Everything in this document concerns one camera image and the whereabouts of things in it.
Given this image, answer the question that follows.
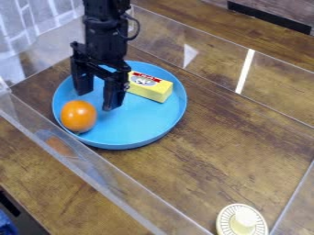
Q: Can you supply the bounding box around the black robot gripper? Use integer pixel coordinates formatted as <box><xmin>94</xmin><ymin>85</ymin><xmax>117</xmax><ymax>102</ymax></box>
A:
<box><xmin>70</xmin><ymin>0</ymin><xmax>141</xmax><ymax>111</ymax></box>

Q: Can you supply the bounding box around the orange ball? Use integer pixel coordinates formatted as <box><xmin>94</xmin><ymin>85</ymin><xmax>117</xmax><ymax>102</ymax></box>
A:
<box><xmin>61</xmin><ymin>100</ymin><xmax>98</xmax><ymax>133</ymax></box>

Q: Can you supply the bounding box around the blue round tray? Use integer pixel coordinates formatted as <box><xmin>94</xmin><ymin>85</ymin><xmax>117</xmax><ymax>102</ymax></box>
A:
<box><xmin>53</xmin><ymin>61</ymin><xmax>188</xmax><ymax>150</ymax></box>

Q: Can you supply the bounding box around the yellow butter block toy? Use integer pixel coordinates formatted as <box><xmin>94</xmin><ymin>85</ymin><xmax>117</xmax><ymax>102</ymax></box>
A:
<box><xmin>128</xmin><ymin>71</ymin><xmax>173</xmax><ymax>103</ymax></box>

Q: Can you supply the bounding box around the black bar on background table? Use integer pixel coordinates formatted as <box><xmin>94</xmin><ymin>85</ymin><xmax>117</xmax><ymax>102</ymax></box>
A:
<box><xmin>228</xmin><ymin>0</ymin><xmax>313</xmax><ymax>35</ymax></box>

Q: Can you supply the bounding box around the cream round plastic lid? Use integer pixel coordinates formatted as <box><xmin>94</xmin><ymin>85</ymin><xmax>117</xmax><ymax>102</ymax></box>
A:
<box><xmin>217</xmin><ymin>204</ymin><xmax>269</xmax><ymax>235</ymax></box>

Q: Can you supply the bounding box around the clear acrylic enclosure wall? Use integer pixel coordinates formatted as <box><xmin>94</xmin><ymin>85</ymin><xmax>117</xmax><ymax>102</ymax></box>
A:
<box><xmin>0</xmin><ymin>0</ymin><xmax>314</xmax><ymax>235</ymax></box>

